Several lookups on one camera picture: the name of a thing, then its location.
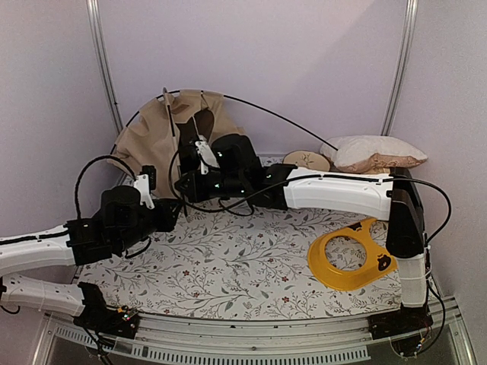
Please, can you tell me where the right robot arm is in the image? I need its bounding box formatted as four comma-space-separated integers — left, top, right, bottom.
168, 134, 428, 332

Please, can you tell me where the aluminium frame post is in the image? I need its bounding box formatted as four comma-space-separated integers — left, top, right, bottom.
86, 0, 124, 134
380, 0, 419, 136

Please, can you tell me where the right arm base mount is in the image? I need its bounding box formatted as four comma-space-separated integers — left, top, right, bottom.
368, 304, 433, 357

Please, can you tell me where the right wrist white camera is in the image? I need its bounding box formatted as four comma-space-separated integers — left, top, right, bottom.
195, 140, 219, 175

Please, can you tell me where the left aluminium frame post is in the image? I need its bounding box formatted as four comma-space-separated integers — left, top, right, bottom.
86, 0, 124, 134

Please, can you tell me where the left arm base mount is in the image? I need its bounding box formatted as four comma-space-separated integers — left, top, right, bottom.
73, 282, 140, 339

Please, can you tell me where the beige fabric pet tent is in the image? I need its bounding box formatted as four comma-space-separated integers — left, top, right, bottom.
112, 90, 244, 198

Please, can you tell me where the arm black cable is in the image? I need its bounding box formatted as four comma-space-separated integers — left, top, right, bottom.
75, 154, 153, 259
167, 150, 453, 244

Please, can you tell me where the metal base rail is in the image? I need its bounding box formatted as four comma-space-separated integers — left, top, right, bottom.
33, 297, 480, 364

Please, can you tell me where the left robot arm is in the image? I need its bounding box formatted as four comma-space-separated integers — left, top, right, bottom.
1, 186, 181, 330

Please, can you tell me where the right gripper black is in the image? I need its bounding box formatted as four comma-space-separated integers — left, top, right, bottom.
176, 168, 247, 202

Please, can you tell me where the white and brown pillow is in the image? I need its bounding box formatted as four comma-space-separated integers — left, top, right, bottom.
320, 135, 428, 173

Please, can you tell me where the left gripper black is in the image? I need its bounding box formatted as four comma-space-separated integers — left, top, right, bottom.
116, 198, 183, 252

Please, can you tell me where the floral table mat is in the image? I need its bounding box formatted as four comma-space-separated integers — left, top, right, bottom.
79, 201, 401, 320

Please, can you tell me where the black flexible tent pole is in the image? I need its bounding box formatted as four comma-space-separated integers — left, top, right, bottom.
110, 89, 339, 155

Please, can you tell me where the yellow double bowl holder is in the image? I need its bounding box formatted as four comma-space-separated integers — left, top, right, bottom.
307, 218, 397, 291

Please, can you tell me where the beige bird-print plate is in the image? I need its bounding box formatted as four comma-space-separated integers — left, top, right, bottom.
282, 151, 330, 172

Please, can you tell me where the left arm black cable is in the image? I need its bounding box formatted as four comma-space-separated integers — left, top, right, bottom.
75, 154, 153, 259

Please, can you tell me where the right aluminium frame post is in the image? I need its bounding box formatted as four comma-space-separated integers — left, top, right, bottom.
380, 0, 419, 136

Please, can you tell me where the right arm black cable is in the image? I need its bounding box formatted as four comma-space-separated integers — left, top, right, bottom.
167, 150, 453, 244

